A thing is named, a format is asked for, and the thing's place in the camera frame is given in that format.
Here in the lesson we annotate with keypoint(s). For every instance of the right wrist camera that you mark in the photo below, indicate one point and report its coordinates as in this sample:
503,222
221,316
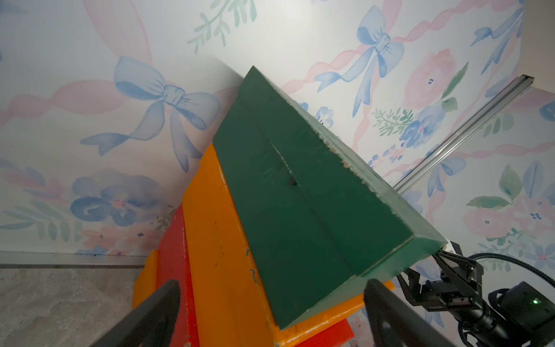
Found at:
452,248

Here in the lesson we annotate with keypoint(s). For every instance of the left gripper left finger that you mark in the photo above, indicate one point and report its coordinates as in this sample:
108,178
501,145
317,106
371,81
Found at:
152,323

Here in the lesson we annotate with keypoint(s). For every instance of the green shoebox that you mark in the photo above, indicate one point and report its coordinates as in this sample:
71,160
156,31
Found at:
319,221

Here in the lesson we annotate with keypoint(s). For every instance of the red shoebox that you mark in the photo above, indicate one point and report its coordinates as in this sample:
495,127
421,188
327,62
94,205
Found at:
173,264

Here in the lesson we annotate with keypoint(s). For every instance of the orange shoebox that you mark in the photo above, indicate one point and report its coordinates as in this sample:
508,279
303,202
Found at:
146,283
231,306

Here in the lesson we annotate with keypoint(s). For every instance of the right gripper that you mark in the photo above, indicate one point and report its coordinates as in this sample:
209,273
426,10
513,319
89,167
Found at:
458,291

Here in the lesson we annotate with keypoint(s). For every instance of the right corner aluminium post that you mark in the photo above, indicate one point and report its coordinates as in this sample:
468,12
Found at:
463,133

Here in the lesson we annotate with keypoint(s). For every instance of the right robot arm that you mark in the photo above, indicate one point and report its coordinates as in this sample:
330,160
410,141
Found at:
520,316

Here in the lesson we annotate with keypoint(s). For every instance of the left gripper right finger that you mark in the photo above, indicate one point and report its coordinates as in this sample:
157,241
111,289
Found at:
394,324

